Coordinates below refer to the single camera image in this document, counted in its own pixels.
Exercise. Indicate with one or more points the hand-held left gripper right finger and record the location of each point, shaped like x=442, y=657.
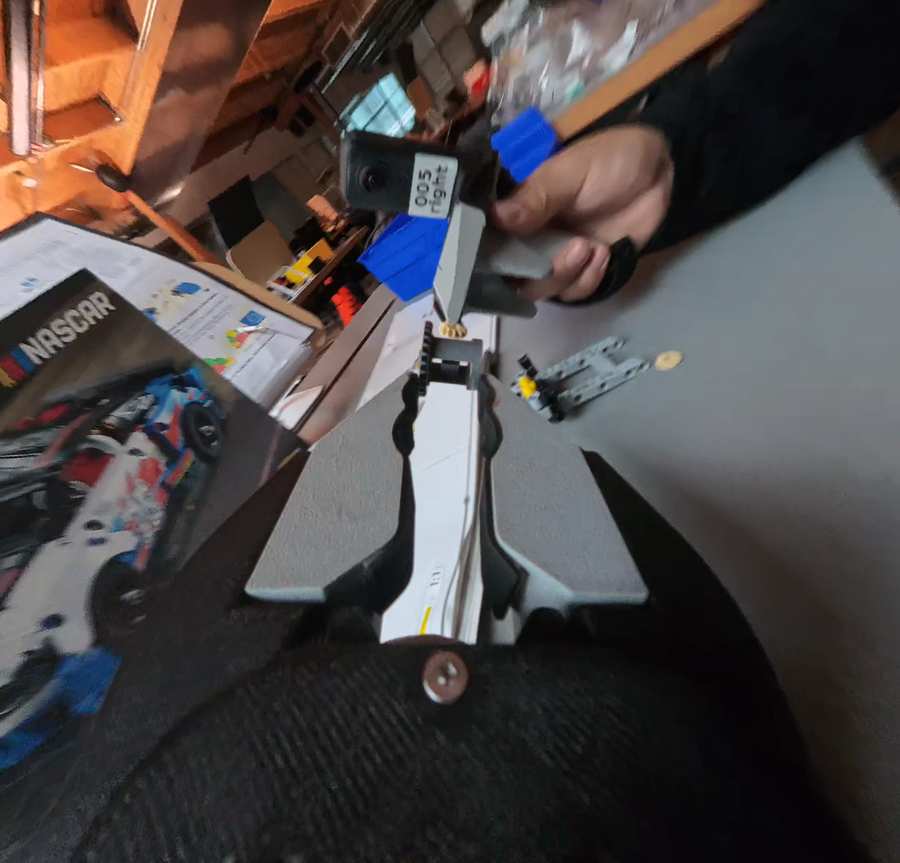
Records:
x=562, y=525

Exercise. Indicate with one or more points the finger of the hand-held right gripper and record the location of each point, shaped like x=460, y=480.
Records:
x=460, y=258
x=520, y=260

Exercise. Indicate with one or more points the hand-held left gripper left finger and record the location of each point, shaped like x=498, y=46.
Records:
x=330, y=518

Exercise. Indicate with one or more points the small tan lego gear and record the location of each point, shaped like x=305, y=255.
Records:
x=451, y=328
x=667, y=359

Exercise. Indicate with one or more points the grey lego gear housing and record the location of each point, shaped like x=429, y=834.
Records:
x=457, y=363

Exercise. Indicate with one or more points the person's right forearm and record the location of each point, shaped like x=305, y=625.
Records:
x=773, y=89

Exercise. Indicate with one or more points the lego race car box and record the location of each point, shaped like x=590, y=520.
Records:
x=105, y=490

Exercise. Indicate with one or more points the clear bags of lego parts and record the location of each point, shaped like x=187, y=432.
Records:
x=583, y=39

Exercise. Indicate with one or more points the person's right hand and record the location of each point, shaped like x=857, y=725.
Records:
x=597, y=187

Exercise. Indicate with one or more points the white instruction booklet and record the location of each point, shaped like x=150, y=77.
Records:
x=442, y=496

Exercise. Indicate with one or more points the brown cardboard box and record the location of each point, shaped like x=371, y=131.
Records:
x=260, y=247

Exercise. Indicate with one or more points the wooden board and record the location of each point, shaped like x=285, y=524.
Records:
x=667, y=51

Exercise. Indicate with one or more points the white printed paper sheet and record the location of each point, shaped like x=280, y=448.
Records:
x=105, y=264

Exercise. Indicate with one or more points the metal railing pole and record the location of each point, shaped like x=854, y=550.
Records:
x=19, y=54

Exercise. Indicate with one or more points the grey lego frame assembly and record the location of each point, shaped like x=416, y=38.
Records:
x=590, y=374

